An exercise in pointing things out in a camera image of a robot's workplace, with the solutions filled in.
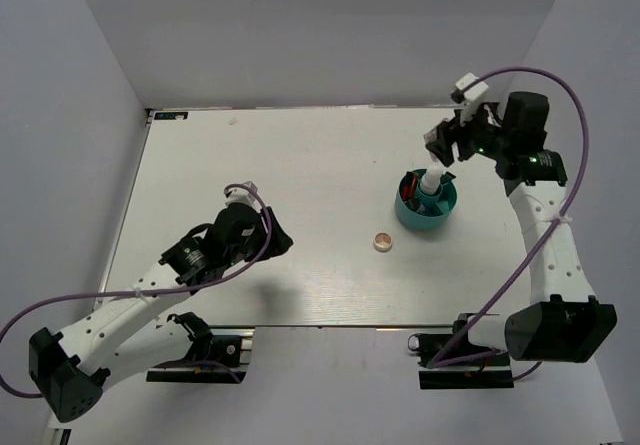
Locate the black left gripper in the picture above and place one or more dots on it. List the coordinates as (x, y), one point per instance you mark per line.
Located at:
(280, 240)

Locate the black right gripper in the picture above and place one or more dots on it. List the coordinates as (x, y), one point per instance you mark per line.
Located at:
(454, 130)

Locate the white pink spray bottle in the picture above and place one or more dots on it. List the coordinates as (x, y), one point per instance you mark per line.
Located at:
(430, 180)

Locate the dark red lip gloss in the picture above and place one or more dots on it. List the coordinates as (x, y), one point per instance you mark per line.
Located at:
(414, 184)

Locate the round beige powder compact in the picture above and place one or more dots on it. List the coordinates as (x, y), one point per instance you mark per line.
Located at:
(382, 242)

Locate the orange eyeshadow palette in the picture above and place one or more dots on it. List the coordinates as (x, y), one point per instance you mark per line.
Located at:
(432, 140)

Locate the red lip gloss tube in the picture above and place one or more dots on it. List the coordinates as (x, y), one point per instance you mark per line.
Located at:
(405, 186)

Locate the black squeeze tube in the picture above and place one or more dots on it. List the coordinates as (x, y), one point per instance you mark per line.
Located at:
(416, 206)

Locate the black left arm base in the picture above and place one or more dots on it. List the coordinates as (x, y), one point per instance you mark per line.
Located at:
(215, 355)

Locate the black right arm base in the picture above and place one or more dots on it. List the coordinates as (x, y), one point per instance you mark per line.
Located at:
(483, 372)

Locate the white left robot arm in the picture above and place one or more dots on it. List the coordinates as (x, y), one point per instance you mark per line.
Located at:
(73, 367)

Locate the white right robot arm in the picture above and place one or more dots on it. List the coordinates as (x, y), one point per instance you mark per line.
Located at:
(564, 321)

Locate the teal round organizer cup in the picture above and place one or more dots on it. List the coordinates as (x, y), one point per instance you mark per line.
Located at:
(439, 206)

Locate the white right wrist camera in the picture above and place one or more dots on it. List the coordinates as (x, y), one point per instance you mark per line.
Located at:
(469, 92)

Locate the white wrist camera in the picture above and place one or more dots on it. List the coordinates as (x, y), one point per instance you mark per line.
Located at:
(244, 193)
(469, 92)

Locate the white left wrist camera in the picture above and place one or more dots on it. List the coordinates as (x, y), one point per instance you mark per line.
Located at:
(244, 193)

